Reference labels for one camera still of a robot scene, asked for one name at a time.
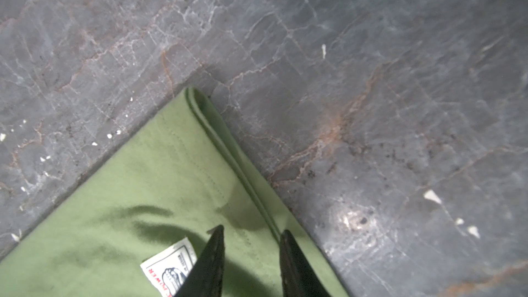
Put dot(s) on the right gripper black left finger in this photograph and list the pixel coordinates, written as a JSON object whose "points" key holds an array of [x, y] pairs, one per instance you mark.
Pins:
{"points": [[207, 275]]}

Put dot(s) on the green tank top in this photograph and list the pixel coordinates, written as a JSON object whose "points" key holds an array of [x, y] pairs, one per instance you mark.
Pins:
{"points": [[138, 226]]}

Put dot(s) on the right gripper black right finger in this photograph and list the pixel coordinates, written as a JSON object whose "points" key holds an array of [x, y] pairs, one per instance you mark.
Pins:
{"points": [[297, 275]]}

